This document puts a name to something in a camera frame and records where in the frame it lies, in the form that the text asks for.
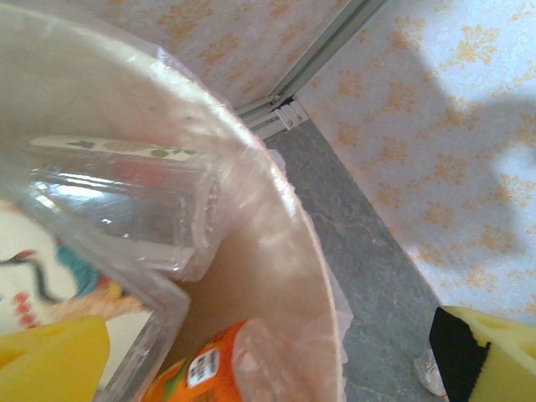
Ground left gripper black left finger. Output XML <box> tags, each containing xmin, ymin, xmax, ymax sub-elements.
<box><xmin>0</xmin><ymin>314</ymin><xmax>111</xmax><ymax>402</ymax></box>

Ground clear bottle orange label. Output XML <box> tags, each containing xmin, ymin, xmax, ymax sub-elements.
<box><xmin>142</xmin><ymin>317</ymin><xmax>302</xmax><ymax>402</ymax></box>

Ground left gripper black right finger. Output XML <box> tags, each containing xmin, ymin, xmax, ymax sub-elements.
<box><xmin>429</xmin><ymin>305</ymin><xmax>536</xmax><ymax>402</ymax></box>

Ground white plastic bin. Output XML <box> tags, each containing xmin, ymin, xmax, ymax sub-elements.
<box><xmin>0</xmin><ymin>0</ymin><xmax>355</xmax><ymax>402</ymax></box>

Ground aluminium table side rail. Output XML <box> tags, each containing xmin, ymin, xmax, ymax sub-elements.
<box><xmin>234</xmin><ymin>98</ymin><xmax>311</xmax><ymax>137</ymax></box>

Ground clear bottle white label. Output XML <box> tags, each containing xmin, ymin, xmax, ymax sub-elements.
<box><xmin>0</xmin><ymin>133</ymin><xmax>221</xmax><ymax>402</ymax></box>

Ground clear plastic bin liner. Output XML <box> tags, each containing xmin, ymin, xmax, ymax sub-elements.
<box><xmin>0</xmin><ymin>41</ymin><xmax>357</xmax><ymax>402</ymax></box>

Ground aluminium frame post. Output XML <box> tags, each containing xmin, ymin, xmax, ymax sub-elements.
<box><xmin>267</xmin><ymin>0</ymin><xmax>389</xmax><ymax>104</ymax></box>

